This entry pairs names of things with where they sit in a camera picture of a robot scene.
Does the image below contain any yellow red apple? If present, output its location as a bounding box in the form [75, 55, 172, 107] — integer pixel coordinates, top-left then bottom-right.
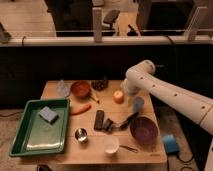
[113, 90, 124, 104]

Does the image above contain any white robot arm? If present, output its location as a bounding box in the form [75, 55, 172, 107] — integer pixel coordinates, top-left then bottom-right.
[121, 60, 213, 171]

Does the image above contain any blue plastic cup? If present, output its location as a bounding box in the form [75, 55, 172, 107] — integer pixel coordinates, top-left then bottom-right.
[133, 97, 144, 112]

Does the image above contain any small metal cup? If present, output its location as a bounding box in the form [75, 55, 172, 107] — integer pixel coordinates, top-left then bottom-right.
[75, 128, 88, 143]

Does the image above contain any white plastic cup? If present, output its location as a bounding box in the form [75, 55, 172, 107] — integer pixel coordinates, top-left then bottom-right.
[103, 136, 119, 155]

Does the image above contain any dark grapes bunch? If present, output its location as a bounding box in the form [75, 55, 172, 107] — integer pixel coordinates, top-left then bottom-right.
[91, 78, 108, 91]

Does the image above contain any wooden stick utensil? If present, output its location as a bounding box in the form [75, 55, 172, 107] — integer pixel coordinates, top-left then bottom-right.
[90, 92, 100, 104]

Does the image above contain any orange bowl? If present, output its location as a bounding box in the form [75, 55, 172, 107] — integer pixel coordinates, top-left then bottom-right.
[71, 80, 91, 98]

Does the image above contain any dark brown rectangular block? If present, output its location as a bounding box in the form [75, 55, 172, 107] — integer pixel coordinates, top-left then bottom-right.
[94, 110, 105, 130]

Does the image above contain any small dark block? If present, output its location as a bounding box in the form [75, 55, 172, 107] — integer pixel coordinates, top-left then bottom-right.
[103, 119, 113, 131]

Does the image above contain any black spatula utensil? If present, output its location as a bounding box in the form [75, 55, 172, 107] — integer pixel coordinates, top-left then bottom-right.
[113, 112, 139, 130]

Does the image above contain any clear plastic bag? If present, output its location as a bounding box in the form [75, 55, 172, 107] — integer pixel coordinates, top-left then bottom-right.
[56, 80, 70, 97]

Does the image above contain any purple bowl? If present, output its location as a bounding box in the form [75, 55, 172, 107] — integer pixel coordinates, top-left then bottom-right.
[130, 117, 158, 145]

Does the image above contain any metal spoon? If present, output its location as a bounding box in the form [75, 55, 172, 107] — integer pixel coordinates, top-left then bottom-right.
[119, 145, 138, 153]

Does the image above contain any blue sponge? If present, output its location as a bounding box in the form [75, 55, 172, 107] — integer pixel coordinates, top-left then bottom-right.
[38, 106, 58, 124]

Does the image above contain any black office chair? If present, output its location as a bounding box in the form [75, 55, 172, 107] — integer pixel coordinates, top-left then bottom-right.
[103, 9, 120, 31]

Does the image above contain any blue round device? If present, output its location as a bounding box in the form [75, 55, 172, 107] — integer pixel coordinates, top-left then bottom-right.
[162, 135, 179, 154]

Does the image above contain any green plastic tray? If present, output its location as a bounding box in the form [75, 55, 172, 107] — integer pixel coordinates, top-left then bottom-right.
[10, 99, 70, 157]

